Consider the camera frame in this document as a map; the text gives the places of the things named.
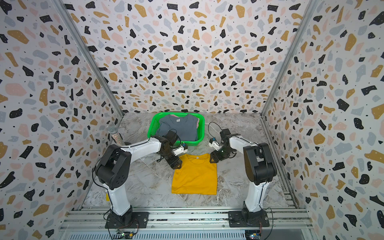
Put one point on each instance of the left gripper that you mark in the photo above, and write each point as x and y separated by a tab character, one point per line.
175	165

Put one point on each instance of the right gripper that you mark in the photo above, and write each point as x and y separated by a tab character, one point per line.
215	157

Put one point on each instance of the yellow t-shirt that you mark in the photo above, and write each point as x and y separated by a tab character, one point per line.
196	176

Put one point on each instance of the grey t-shirt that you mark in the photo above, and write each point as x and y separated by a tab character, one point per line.
184	127

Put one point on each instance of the green plastic basket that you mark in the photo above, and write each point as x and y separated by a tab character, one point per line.
154	126

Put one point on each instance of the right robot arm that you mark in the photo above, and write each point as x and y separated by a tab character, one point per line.
259	162

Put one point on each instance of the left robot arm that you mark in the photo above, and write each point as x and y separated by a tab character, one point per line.
113	168

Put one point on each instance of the clear bottle on black stand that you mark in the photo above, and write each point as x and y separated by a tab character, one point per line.
113	131

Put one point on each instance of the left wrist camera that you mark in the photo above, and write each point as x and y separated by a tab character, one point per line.
182	149

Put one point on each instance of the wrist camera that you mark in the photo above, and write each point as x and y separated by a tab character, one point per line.
182	149
213	143

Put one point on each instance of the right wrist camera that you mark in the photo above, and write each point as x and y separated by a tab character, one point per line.
213	143

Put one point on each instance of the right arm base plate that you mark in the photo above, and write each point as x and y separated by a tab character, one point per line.
244	218

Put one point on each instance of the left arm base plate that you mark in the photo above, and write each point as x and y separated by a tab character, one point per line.
130	220

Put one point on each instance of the aluminium front rail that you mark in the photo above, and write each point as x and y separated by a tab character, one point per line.
188	223

